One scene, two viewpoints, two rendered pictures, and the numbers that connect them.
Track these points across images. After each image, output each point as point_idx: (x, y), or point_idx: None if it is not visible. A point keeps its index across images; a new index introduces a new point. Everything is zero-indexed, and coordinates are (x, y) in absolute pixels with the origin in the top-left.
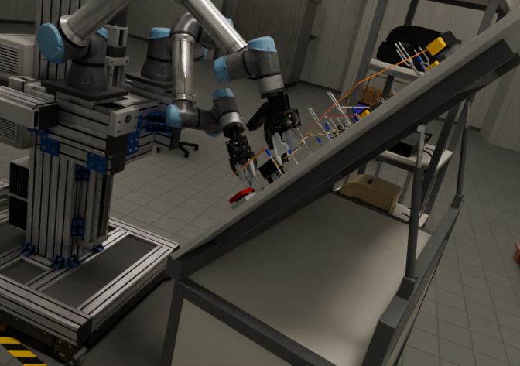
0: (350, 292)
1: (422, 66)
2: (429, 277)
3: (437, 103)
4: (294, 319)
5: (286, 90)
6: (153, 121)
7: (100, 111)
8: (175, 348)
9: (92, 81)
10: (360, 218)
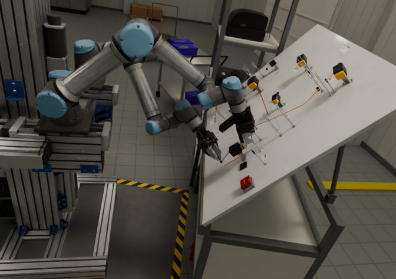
0: (275, 194)
1: (309, 72)
2: None
3: None
4: (271, 226)
5: (250, 108)
6: (98, 115)
7: (91, 136)
8: (205, 265)
9: (76, 116)
10: None
